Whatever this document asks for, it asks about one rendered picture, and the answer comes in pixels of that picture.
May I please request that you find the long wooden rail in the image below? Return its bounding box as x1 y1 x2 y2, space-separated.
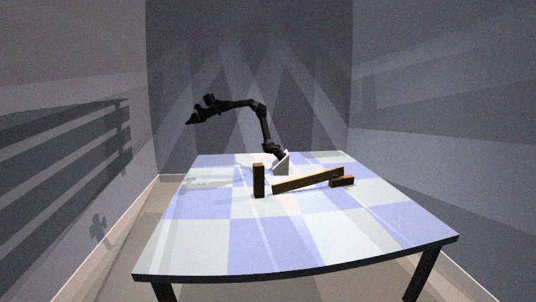
271 165 344 195

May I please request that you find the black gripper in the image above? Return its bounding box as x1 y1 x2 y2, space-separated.
185 108 211 125

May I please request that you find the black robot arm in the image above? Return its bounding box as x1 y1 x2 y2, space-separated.
203 94 286 161

